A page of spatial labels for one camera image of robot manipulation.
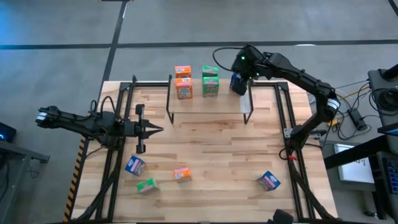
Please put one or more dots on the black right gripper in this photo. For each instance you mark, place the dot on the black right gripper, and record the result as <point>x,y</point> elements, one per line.
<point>242,87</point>

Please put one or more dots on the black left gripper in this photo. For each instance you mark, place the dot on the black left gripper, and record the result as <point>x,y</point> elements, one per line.
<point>133,128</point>

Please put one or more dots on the green Apple Jacks cereal box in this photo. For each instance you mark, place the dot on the green Apple Jacks cereal box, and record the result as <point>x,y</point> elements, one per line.
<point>210,71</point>
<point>211,88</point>
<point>147,186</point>

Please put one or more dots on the orange Mini Wheats cereal box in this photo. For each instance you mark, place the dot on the orange Mini Wheats cereal box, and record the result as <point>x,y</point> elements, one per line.
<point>184,90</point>
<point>182,175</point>
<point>183,71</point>

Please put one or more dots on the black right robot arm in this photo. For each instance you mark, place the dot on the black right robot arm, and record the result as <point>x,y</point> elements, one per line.
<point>298,77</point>

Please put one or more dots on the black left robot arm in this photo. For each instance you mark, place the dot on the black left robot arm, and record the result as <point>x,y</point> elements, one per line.
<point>77,123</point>

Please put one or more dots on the wooden shelf table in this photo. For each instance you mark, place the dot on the wooden shelf table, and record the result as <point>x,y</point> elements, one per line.
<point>217,105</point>

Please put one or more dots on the yellow black hazard stripe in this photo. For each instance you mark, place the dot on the yellow black hazard stripe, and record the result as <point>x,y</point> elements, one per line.
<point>74,182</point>

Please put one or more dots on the black power adapter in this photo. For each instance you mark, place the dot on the black power adapter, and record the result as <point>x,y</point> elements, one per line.
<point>357,119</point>

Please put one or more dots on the black beam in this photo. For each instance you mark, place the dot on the black beam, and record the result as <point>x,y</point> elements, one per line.
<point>357,152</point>

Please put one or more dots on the grey equipment stand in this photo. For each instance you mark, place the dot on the grey equipment stand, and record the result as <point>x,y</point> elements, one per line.
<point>377,79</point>

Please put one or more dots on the dark grey table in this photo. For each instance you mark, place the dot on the dark grey table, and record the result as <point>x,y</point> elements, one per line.
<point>18,152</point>

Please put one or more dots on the white panel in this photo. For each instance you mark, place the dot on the white panel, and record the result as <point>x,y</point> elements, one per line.
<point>357,171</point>

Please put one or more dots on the black device with blue light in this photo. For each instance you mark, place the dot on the black device with blue light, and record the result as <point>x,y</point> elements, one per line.
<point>7,133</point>

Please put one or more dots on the blue-lit screen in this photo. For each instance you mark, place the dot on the blue-lit screen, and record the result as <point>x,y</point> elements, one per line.
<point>390,130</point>

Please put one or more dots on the grey desk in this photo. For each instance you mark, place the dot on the grey desk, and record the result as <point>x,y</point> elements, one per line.
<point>348,202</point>

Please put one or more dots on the black keyboard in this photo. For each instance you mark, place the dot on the black keyboard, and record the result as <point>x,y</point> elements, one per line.
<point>392,175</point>

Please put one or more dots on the black metal rig frame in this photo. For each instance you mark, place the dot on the black metal rig frame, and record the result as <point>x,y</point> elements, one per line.
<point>281,87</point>
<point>124,84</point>

